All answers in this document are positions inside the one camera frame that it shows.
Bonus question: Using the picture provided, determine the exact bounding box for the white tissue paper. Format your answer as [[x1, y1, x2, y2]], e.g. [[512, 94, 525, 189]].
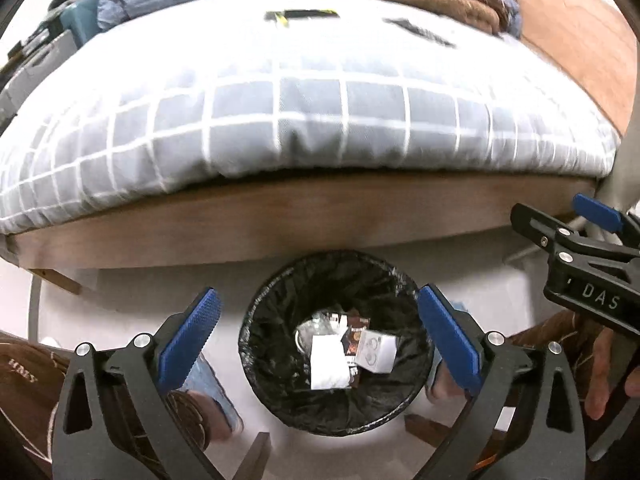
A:
[[310, 335, 350, 390]]

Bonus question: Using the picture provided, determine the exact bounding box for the teal hard suitcase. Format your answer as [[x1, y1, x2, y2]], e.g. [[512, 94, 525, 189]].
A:
[[60, 0, 101, 48]]

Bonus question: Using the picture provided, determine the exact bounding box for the wooden bed frame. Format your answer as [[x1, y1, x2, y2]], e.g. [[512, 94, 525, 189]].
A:
[[3, 172, 596, 271]]

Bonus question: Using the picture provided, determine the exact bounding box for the black card with white lettering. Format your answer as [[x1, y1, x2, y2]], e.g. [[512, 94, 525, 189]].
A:
[[384, 18, 454, 48]]

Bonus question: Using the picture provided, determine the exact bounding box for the black lined trash bin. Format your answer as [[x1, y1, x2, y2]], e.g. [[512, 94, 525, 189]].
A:
[[238, 250, 434, 437]]

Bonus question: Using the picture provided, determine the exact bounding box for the dark brown printed carton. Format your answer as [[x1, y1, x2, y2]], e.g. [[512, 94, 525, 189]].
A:
[[340, 309, 370, 379]]

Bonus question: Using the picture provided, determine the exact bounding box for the clear plastic bag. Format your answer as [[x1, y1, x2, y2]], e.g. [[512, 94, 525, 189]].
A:
[[294, 311, 341, 356]]

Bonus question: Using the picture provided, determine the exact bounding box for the blue slipper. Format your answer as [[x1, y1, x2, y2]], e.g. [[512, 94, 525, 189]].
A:
[[180, 354, 244, 442]]

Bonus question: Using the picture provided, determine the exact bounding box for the grey checked bed sheet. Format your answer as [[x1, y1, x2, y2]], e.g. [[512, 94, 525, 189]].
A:
[[1, 0, 620, 235]]

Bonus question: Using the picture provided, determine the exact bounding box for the grey hard suitcase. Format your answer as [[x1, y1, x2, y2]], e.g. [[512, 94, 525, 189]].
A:
[[1, 30, 77, 131]]

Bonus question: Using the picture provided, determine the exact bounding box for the small white cardboard box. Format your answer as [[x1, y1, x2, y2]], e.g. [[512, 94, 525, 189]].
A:
[[355, 330, 398, 374]]

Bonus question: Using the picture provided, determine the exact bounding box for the wooden headboard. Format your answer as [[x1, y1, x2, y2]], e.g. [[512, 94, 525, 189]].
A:
[[518, 0, 638, 136]]

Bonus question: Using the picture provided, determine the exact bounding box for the yellow snack wrapper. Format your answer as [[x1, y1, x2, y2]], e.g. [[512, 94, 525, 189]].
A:
[[265, 9, 340, 27]]

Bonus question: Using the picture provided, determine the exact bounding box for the person right hand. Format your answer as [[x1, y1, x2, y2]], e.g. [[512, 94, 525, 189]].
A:
[[585, 328, 616, 420]]

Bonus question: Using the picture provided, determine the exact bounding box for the clutter on suitcases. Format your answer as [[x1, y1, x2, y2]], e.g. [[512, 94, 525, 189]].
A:
[[1, 0, 80, 80]]

